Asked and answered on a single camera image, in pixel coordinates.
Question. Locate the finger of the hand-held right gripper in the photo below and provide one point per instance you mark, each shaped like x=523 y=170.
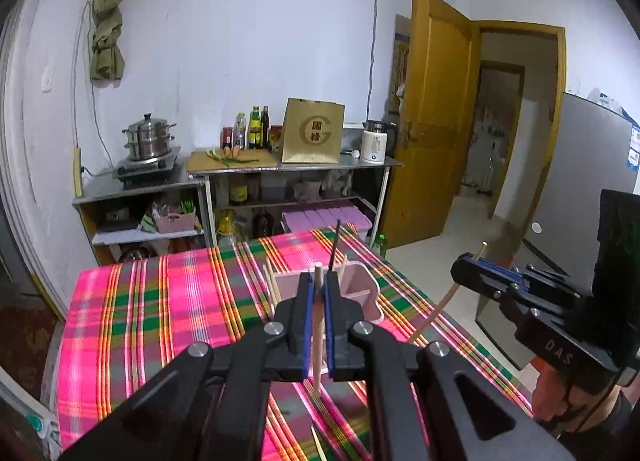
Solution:
x=500 y=269
x=475 y=278

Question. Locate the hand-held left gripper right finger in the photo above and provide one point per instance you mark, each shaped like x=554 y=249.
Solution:
x=328 y=321

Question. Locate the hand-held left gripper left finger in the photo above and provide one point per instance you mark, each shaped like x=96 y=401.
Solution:
x=309 y=321

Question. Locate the wooden chopstick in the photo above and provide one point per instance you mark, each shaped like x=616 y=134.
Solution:
x=345 y=266
x=435 y=311
x=318 y=446
x=318 y=341
x=272 y=291

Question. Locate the pink plastic basket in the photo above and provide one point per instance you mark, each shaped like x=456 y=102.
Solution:
x=360 y=291

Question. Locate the black chopstick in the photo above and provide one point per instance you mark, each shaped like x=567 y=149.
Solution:
x=335 y=246

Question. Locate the person's right hand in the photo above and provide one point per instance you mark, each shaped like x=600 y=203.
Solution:
x=550 y=401

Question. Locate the green glass bottle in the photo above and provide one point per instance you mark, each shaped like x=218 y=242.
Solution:
x=382 y=246

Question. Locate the purple plastic box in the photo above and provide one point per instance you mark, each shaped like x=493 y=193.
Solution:
x=325 y=218

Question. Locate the dark sauce bottle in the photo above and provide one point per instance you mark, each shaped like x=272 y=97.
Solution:
x=261 y=223

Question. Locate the large yellow oil bottle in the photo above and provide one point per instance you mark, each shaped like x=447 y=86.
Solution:
x=226 y=226

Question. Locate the grey refrigerator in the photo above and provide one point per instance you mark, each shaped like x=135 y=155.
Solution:
x=580 y=166

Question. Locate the crumpled plastic bag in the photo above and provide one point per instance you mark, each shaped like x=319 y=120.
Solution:
x=337 y=185
x=306 y=189

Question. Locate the clear plastic container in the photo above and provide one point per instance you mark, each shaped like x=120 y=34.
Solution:
x=273 y=189

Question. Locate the brown sauce bottle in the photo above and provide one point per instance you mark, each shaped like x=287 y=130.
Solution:
x=238 y=191

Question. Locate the steel kitchen shelf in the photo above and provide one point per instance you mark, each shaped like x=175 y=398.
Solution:
x=310 y=167

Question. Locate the pink plaid tablecloth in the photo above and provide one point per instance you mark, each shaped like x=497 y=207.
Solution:
x=150 y=301

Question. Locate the small pink storage basket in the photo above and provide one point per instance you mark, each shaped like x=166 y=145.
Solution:
x=175 y=223

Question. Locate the white electric kettle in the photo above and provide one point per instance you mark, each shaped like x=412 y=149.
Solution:
x=375 y=146

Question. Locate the yellow wooden door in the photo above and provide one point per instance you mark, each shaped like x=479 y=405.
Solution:
x=435 y=116

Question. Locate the wooden cutting board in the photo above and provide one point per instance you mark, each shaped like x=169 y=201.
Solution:
x=250 y=161

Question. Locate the blue white fridge sticker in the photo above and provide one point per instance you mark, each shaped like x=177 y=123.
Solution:
x=634 y=146

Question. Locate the carrot piece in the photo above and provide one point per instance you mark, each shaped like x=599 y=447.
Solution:
x=232 y=152

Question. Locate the metal pot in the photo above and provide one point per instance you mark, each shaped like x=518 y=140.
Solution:
x=135 y=253

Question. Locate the brown sauce jar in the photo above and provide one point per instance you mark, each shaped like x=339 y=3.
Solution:
x=275 y=137

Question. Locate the green onion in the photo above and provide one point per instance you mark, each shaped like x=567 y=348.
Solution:
x=220 y=156

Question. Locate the brown paper bag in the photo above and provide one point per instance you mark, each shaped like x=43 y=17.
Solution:
x=312 y=131

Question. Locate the white plastic bag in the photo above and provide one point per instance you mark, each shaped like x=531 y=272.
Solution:
x=605 y=102

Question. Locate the clear plastic bottle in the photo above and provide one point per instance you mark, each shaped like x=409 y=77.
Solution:
x=240 y=133

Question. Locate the dark glass bottle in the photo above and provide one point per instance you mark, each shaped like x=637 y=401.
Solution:
x=265 y=126

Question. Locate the red sauce jar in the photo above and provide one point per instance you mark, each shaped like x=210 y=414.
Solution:
x=227 y=138

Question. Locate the stainless steel steamer pot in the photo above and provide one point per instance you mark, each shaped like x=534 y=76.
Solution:
x=148 y=138

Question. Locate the low steel table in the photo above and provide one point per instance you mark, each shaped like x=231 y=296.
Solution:
x=100 y=191

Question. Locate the yellow power strip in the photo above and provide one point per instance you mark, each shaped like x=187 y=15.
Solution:
x=77 y=171

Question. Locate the white bag green print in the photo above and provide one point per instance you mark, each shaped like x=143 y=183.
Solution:
x=45 y=428

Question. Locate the yellow wooden door frame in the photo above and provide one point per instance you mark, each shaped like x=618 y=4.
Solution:
x=561 y=66

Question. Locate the wall poster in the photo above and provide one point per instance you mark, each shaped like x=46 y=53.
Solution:
x=400 y=71

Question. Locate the white wall pipe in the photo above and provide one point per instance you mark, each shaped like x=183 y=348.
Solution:
x=375 y=41

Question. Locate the white door frame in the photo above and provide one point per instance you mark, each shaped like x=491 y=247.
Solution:
x=20 y=221

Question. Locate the white wall socket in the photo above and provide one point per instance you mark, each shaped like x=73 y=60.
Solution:
x=47 y=79

